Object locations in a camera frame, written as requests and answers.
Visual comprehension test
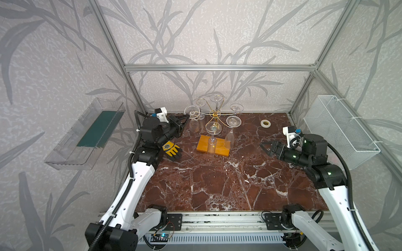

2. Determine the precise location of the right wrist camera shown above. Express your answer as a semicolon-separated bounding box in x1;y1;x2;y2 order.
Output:
283;126;303;149

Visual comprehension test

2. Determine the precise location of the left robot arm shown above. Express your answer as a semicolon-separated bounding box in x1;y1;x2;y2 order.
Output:
85;107;190;251

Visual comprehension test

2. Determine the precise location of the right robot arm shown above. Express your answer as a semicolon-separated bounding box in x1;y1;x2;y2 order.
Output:
260;133;378;251

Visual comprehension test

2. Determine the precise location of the gold wire glass rack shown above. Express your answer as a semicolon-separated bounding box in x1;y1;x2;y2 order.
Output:
184;94;244;157

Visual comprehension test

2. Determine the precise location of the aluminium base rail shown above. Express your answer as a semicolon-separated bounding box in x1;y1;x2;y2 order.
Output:
94;211;337;234

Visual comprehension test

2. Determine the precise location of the clear plastic wall shelf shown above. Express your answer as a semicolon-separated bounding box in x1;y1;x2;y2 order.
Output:
45;98;126;170

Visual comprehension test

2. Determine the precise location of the white wire basket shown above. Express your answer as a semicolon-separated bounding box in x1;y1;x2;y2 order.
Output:
304;95;381;169

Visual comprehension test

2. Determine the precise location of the white tape roll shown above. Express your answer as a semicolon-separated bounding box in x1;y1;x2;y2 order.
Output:
260;119;272;128

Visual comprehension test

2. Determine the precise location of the yellow black work glove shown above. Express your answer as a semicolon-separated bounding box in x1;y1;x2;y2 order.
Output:
162;141;182;161

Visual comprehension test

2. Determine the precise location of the clear wine glass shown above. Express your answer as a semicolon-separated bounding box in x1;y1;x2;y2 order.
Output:
184;105;201;133
194;98;207;120
225;116;242;149
230;104;244;114
205;121;222;154
210;94;224;113

